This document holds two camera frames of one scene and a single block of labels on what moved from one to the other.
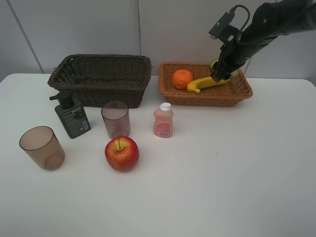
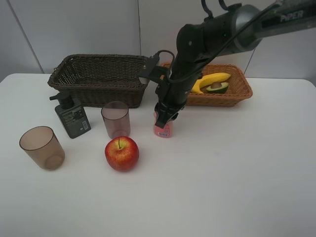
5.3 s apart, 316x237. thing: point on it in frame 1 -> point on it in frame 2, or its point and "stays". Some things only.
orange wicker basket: x=227 y=94 stays
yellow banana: x=194 y=86 stays
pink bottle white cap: x=163 y=121 stays
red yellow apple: x=122 y=153 stays
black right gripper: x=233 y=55 -> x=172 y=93
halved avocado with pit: x=233 y=74 -> x=217 y=87
